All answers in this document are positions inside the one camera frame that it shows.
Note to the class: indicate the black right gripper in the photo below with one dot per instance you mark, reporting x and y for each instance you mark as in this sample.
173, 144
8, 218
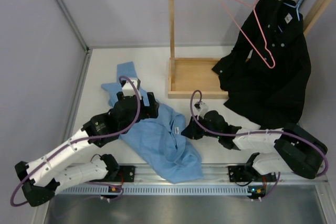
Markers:
190, 132

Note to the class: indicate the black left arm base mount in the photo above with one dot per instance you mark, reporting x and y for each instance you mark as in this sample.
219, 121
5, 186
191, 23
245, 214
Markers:
125, 174

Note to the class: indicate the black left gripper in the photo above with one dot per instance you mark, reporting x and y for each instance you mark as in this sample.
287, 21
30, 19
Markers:
151, 110

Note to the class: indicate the wooden clothes rack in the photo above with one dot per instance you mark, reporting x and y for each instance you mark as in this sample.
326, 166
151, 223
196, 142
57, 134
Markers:
189, 74

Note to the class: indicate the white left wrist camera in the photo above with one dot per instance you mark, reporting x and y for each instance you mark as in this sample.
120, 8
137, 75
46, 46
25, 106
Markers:
130, 87

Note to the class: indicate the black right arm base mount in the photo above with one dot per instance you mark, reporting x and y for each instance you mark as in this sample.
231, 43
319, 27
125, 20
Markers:
241, 175

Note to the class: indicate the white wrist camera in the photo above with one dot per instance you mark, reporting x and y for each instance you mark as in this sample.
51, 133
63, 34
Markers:
201, 108
130, 87

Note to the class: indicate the black button shirt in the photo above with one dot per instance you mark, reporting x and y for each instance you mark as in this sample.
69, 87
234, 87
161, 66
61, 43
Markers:
266, 72

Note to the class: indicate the grey slotted cable duct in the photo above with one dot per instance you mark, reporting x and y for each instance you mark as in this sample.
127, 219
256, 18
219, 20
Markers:
190, 190

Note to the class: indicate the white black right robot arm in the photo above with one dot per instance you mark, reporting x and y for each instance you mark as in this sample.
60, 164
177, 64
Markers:
283, 150

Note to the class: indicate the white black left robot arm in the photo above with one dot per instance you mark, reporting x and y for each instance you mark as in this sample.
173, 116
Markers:
100, 130

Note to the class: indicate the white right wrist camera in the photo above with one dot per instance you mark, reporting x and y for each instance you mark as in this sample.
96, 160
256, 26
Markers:
201, 108

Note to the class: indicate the aluminium mounting rail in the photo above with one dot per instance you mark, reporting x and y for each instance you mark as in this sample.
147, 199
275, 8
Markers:
183, 172

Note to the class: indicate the blue wire hanger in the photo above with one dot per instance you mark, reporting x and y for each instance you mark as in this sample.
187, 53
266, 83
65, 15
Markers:
288, 12

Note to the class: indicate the light blue button shirt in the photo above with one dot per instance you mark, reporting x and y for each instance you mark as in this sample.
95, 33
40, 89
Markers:
159, 141

